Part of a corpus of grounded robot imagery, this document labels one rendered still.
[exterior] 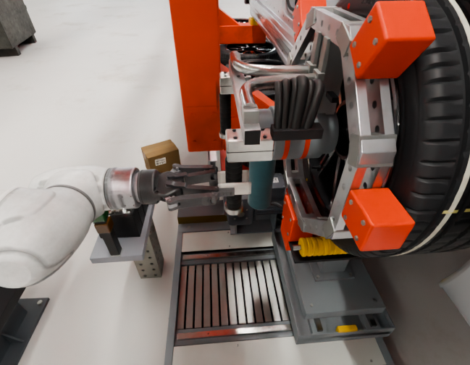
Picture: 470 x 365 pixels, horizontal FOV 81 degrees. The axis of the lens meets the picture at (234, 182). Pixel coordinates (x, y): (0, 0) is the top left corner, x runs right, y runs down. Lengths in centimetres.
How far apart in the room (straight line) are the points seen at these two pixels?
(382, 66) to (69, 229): 55
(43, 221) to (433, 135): 60
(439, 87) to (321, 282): 86
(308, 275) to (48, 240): 95
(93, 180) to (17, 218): 16
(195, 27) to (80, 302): 125
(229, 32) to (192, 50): 197
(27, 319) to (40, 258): 112
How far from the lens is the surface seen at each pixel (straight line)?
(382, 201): 54
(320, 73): 66
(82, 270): 163
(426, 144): 52
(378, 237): 52
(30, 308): 161
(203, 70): 111
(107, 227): 90
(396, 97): 59
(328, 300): 116
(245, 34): 307
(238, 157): 53
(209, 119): 118
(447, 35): 58
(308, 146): 71
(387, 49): 49
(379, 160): 53
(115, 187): 59
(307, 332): 118
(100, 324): 144
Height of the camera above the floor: 122
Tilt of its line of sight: 40 degrees down
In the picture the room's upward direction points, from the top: straight up
